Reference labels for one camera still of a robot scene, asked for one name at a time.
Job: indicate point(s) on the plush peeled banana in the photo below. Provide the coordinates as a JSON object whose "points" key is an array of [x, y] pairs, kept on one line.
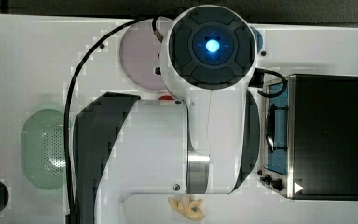
{"points": [[190, 211]]}

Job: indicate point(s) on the blue bowl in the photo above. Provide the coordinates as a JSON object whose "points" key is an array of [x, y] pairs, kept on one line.
{"points": [[258, 38]]}

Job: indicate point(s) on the black toaster oven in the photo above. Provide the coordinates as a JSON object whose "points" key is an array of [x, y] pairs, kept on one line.
{"points": [[309, 148]]}

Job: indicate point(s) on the red plush ketchup bottle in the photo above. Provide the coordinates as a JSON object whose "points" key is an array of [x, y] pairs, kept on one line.
{"points": [[166, 98]]}

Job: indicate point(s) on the lavender round plate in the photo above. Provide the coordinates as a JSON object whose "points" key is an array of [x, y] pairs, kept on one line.
{"points": [[139, 53]]}

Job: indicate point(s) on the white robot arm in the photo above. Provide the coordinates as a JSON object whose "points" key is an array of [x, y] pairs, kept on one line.
{"points": [[205, 140]]}

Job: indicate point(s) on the green perforated strainer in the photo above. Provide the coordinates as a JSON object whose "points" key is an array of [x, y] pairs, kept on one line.
{"points": [[42, 149]]}

